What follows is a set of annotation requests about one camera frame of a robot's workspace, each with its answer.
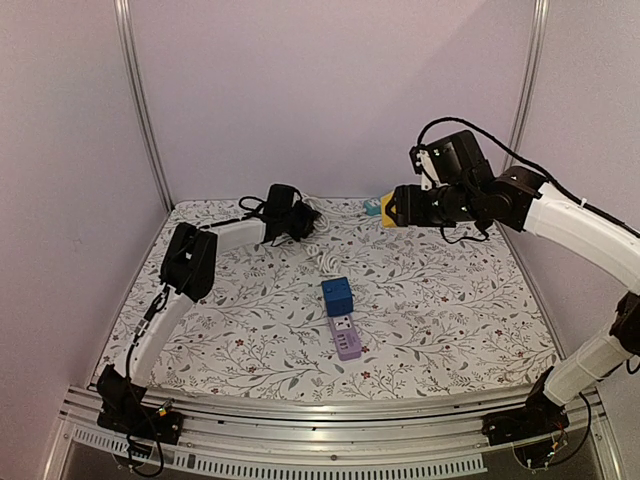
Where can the floral table mat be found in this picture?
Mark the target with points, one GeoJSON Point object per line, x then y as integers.
{"type": "Point", "coordinates": [438, 313]}

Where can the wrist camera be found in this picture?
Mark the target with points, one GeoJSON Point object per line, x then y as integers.
{"type": "Point", "coordinates": [451, 160]}
{"type": "Point", "coordinates": [278, 213]}

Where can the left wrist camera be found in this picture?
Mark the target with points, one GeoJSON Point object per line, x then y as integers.
{"type": "Point", "coordinates": [278, 213]}

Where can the right aluminium corner post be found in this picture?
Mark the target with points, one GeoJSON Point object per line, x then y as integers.
{"type": "Point", "coordinates": [532, 65]}

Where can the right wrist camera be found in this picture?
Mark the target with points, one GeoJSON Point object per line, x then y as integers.
{"type": "Point", "coordinates": [451, 160]}

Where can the yellow cube socket adapter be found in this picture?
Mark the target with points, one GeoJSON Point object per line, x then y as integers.
{"type": "Point", "coordinates": [388, 213]}

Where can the aluminium corner post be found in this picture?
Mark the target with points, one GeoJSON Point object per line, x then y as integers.
{"type": "Point", "coordinates": [124, 23]}
{"type": "Point", "coordinates": [532, 65]}

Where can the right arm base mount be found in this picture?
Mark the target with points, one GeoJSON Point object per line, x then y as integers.
{"type": "Point", "coordinates": [538, 416]}

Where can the blue cube socket adapter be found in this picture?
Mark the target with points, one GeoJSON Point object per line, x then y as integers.
{"type": "Point", "coordinates": [337, 296]}

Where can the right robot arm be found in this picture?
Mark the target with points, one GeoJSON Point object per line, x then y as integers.
{"type": "Point", "coordinates": [526, 197]}

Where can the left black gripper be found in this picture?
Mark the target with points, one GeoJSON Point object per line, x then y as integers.
{"type": "Point", "coordinates": [310, 215]}

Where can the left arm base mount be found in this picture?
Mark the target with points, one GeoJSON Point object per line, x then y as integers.
{"type": "Point", "coordinates": [123, 412]}

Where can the teal power strip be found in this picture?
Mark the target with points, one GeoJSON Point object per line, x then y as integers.
{"type": "Point", "coordinates": [372, 207]}

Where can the purple power strip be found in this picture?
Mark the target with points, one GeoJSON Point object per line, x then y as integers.
{"type": "Point", "coordinates": [346, 339]}

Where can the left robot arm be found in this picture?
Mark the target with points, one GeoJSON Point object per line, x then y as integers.
{"type": "Point", "coordinates": [187, 276]}

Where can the aluminium front rail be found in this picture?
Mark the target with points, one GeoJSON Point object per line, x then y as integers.
{"type": "Point", "coordinates": [439, 437]}

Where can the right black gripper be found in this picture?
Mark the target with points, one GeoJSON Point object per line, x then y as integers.
{"type": "Point", "coordinates": [405, 205]}

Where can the left aluminium corner post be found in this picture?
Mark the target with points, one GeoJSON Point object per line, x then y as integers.
{"type": "Point", "coordinates": [124, 23]}

